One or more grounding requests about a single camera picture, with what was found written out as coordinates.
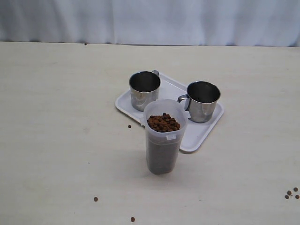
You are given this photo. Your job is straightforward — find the white curtain backdrop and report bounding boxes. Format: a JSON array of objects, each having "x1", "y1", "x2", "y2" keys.
[{"x1": 0, "y1": 0, "x2": 300, "y2": 46}]

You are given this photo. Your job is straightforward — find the white plastic tray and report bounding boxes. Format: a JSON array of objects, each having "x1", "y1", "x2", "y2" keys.
[{"x1": 115, "y1": 73, "x2": 225, "y2": 153}]

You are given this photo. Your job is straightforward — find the clear plastic tall container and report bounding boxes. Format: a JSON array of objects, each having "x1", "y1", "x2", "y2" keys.
[{"x1": 141, "y1": 99, "x2": 189, "y2": 175}]

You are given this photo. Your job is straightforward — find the steel mug with kibble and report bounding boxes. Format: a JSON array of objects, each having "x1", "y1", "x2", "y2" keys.
[{"x1": 129, "y1": 70, "x2": 161, "y2": 112}]

